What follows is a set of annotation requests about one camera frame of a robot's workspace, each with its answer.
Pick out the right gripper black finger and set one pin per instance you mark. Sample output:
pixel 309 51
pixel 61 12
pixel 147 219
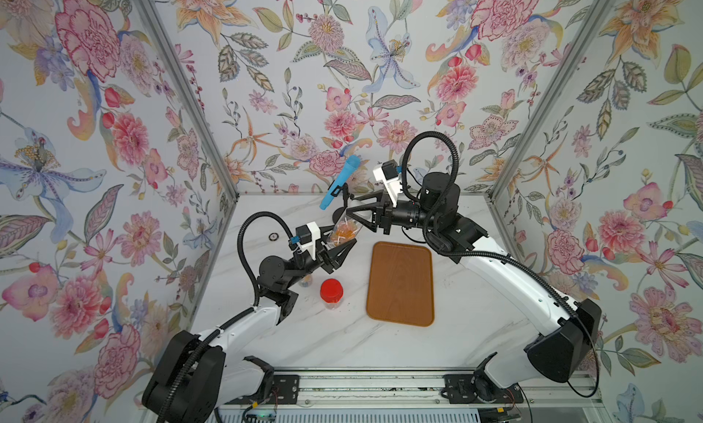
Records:
pixel 371 197
pixel 369 215

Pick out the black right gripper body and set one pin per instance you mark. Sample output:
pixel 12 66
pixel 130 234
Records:
pixel 382 217

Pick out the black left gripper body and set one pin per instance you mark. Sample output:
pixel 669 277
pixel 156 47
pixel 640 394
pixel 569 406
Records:
pixel 319 255

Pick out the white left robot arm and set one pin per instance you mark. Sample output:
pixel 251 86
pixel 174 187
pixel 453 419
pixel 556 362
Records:
pixel 199 372

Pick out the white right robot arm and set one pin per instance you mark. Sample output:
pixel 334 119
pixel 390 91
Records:
pixel 566 329

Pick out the small clear jar of candies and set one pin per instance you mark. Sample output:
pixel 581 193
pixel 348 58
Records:
pixel 306 281

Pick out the red lidded plastic jar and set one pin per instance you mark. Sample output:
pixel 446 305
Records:
pixel 331 293

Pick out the black microphone stand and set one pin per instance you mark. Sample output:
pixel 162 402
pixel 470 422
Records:
pixel 344 193

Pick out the blue microphone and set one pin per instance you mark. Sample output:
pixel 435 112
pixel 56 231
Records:
pixel 349 167

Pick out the brown wooden tray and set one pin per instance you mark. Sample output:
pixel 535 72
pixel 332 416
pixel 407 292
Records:
pixel 401 287

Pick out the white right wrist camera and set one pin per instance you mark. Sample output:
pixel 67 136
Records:
pixel 388 174

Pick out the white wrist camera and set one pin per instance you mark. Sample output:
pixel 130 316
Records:
pixel 388 174
pixel 306 238

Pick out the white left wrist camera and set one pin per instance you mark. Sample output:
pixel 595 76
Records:
pixel 306 238

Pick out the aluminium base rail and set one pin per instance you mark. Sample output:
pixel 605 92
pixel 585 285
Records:
pixel 402 395

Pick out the aluminium frame post right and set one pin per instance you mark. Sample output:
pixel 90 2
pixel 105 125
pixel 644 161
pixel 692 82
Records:
pixel 582 40

